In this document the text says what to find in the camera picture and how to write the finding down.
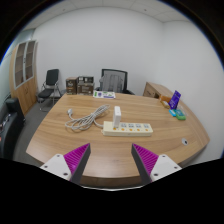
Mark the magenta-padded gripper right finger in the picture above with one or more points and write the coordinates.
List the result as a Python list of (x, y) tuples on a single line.
[(163, 165)]

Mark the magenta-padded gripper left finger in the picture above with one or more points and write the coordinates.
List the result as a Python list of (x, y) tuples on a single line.
[(58, 164)]

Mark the white charger block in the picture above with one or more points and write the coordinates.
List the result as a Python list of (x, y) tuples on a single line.
[(117, 115)]

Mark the cream power strip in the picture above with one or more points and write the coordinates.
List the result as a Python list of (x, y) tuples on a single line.
[(133, 130)]

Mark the small blue box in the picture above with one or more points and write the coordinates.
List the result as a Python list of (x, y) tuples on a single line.
[(172, 113)]

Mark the black sofa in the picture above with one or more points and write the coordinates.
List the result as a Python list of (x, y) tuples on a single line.
[(10, 130)]

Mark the purple standing pouch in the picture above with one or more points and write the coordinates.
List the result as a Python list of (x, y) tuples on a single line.
[(174, 99)]

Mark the orange box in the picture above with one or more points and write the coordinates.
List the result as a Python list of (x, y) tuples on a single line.
[(164, 98)]

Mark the low wooden side cabinet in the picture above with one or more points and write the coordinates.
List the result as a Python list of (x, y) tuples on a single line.
[(153, 90)]

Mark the wooden glass-door cabinet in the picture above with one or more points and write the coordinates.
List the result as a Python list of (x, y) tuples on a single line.
[(25, 91)]

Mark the white green printed leaflet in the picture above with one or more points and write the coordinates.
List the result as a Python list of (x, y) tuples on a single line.
[(104, 94)]

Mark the black visitor chair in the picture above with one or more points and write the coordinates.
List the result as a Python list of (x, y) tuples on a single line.
[(52, 77)]

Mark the grey backpack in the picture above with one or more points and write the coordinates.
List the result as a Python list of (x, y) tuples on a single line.
[(111, 83)]

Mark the black mesh office chair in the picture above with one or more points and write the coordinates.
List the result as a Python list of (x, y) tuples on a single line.
[(125, 75)]

